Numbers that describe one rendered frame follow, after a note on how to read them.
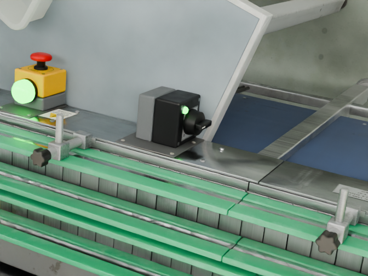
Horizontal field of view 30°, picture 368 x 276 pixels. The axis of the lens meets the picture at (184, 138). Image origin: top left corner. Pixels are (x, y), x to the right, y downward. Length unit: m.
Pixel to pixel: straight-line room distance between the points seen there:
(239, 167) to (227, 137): 0.21
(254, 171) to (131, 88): 0.31
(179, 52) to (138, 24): 0.09
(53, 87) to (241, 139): 0.36
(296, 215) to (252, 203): 0.07
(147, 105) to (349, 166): 0.37
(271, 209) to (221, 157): 0.16
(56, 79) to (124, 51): 0.14
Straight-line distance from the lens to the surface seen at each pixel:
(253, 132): 1.35
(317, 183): 1.08
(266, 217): 0.98
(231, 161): 1.12
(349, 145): 1.36
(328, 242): 0.90
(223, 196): 1.03
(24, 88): 1.28
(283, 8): 1.42
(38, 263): 1.34
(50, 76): 1.30
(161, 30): 1.22
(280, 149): 1.22
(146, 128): 1.16
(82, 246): 1.22
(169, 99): 1.14
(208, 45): 1.18
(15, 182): 1.22
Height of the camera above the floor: 1.81
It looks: 59 degrees down
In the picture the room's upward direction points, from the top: 118 degrees counter-clockwise
